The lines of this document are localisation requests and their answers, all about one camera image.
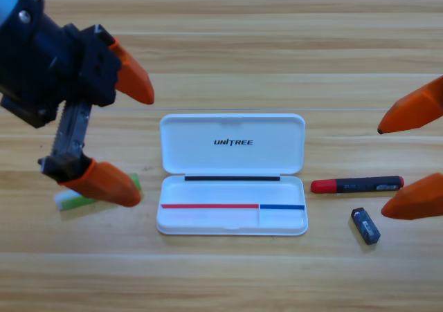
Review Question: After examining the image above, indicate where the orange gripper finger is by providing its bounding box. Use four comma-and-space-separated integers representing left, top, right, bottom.
380, 172, 443, 221
58, 158, 143, 208
377, 75, 443, 136

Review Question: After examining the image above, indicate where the white Unitree pencil case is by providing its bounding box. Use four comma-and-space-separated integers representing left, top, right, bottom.
155, 113, 309, 237

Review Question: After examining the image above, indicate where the red and black marker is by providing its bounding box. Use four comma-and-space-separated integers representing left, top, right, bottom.
310, 175, 405, 194

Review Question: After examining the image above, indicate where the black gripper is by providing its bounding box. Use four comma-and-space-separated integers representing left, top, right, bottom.
0, 14, 156, 185

